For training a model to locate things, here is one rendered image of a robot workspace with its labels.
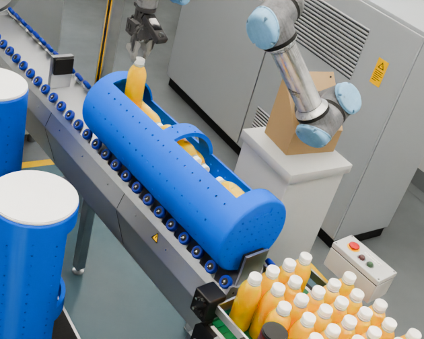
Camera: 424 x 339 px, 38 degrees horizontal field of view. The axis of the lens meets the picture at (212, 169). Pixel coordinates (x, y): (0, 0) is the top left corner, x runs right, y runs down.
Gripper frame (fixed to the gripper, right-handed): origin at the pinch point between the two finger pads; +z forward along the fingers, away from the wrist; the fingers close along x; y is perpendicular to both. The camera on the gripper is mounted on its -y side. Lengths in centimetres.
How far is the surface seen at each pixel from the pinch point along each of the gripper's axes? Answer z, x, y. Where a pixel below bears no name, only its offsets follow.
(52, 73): 33, 5, 54
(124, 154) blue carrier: 25.8, 14.2, -20.4
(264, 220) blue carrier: 18, -2, -76
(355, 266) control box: 25, -24, -100
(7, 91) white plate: 30, 32, 38
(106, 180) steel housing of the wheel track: 44.7, 12.6, -10.7
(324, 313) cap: 23, 4, -111
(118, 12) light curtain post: 11, -33, 67
